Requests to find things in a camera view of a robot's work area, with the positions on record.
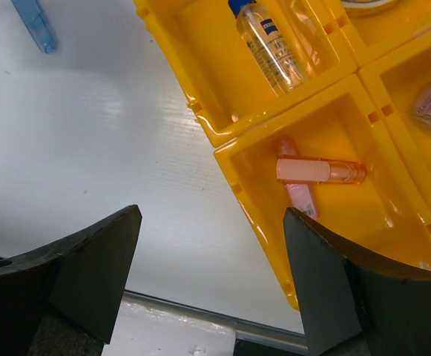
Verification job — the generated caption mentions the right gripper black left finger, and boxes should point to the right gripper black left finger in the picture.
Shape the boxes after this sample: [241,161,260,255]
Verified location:
[0,205,142,355]

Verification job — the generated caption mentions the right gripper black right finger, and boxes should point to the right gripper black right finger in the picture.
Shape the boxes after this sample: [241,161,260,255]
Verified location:
[283,208,431,355]

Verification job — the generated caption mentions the small blue-capped glue bottle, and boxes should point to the small blue-capped glue bottle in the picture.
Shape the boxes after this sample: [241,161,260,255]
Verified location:
[228,0,306,96]

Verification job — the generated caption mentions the blue highlighter pen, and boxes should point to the blue highlighter pen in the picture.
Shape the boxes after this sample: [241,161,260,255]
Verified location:
[11,0,59,54]

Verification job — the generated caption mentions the silver foil covered panel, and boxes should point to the silver foil covered panel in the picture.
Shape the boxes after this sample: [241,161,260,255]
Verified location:
[102,299,236,356]

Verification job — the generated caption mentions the black metal base rail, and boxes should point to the black metal base rail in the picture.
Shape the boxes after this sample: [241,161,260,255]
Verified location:
[123,290,308,355]

